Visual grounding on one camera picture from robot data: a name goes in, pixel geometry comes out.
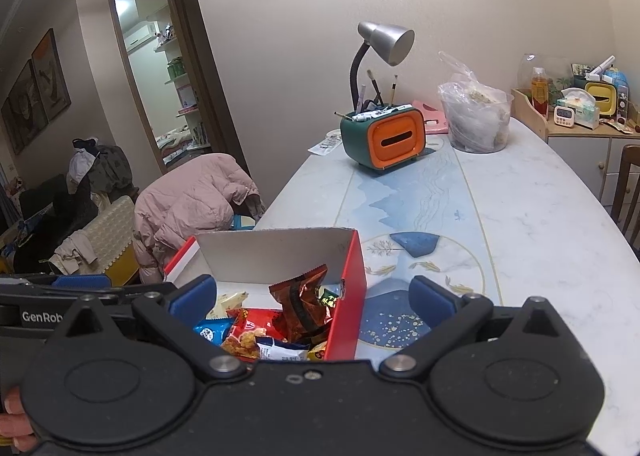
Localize soft tissue pack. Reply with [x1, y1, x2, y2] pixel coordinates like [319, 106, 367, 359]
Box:
[560, 88, 600, 129]

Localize red cardboard box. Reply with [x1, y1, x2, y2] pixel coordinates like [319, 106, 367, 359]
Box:
[164, 228, 367, 362]

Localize beige quilted sofa cover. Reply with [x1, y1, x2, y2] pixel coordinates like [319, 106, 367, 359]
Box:
[82, 196, 138, 287]

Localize yellow tissue box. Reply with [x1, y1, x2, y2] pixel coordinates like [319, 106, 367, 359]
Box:
[584, 80, 618, 117]

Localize white shelf unit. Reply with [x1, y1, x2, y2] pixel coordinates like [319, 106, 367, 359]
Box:
[155, 38, 211, 147]

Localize clear plastic food bag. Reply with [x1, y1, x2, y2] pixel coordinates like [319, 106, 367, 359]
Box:
[438, 52, 515, 154]

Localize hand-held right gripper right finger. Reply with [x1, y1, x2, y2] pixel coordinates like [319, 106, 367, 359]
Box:
[378, 276, 563, 379]

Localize dark clothes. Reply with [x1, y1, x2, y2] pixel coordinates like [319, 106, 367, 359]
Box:
[12, 176, 98, 274]

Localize white air conditioner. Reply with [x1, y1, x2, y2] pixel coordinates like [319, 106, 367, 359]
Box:
[124, 23, 158, 54]

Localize red chip bag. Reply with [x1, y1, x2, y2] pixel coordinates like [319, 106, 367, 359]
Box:
[220, 308, 287, 362]

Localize orange liquid bottle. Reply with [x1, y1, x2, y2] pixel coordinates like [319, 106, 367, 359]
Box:
[530, 67, 549, 117]

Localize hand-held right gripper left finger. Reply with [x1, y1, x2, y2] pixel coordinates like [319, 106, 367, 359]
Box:
[62, 273, 249, 379]

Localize white tube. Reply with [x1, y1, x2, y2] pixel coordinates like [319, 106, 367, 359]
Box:
[590, 56, 616, 79]

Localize corner cabinet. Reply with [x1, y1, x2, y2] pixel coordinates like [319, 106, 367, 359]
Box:
[510, 88, 640, 209]

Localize wooden chair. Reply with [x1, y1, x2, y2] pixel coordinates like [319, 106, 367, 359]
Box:
[610, 145, 640, 251]

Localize white blue snack packet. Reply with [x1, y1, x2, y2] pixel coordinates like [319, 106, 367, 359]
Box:
[256, 336, 311, 362]

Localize dark framed wall painting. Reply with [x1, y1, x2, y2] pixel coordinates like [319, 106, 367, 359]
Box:
[0, 60, 49, 155]
[31, 28, 72, 124]

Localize pink padded jacket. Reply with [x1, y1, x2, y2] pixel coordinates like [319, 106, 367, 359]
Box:
[134, 153, 261, 284]

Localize silver desk lamp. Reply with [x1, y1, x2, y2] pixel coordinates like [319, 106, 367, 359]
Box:
[350, 22, 416, 114]

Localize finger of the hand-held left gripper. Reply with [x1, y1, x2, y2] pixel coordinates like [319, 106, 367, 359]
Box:
[102, 284, 178, 307]
[0, 274, 113, 291]

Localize dark red snack packet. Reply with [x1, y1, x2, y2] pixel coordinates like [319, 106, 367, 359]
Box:
[269, 265, 333, 344]

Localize pink folder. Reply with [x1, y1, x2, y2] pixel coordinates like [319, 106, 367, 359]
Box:
[412, 100, 449, 135]

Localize person's left hand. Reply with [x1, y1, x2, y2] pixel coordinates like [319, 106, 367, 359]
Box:
[0, 386, 38, 452]

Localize pile of clothes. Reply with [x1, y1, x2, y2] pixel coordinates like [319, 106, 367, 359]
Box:
[67, 136, 133, 197]

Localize orange green tissue box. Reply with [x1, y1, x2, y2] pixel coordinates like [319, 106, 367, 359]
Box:
[340, 104, 427, 171]

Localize paper leaflet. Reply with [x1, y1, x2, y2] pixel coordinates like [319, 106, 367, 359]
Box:
[307, 133, 343, 155]

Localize white gold snack packet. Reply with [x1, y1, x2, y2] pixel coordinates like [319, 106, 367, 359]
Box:
[210, 291, 249, 319]

